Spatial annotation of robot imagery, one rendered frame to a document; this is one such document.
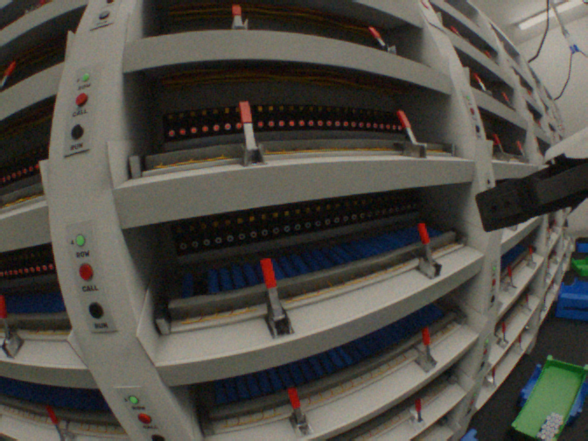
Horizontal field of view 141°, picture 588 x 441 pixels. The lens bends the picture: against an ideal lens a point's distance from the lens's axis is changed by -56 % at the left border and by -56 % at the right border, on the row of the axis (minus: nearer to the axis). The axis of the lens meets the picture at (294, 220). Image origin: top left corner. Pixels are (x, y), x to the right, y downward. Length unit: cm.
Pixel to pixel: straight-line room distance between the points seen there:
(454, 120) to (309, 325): 50
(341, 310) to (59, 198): 37
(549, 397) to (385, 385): 82
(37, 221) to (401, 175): 49
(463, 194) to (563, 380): 90
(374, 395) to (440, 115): 60
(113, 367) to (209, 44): 41
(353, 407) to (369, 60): 57
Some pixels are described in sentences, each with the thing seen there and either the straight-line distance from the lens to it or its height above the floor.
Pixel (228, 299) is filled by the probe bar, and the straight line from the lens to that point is 32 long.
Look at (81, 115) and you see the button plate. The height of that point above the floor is 101.
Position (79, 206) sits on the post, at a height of 90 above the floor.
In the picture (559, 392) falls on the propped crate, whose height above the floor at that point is 10.
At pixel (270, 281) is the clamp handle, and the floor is 78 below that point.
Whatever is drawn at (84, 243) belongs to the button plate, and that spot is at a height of 86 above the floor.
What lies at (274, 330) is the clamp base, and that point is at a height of 73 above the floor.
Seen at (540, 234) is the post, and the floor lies 62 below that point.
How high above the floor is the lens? 85
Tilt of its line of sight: 1 degrees down
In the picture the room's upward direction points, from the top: 9 degrees counter-clockwise
